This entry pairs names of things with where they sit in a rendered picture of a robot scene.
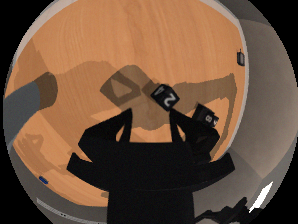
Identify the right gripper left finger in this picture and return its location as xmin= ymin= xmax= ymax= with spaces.
xmin=82 ymin=108 xmax=133 ymax=141

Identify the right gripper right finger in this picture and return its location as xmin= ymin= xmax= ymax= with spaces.
xmin=169 ymin=108 xmax=220 ymax=156

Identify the grey bottle with blue cap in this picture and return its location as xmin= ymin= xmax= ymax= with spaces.
xmin=3 ymin=82 xmax=40 ymax=154

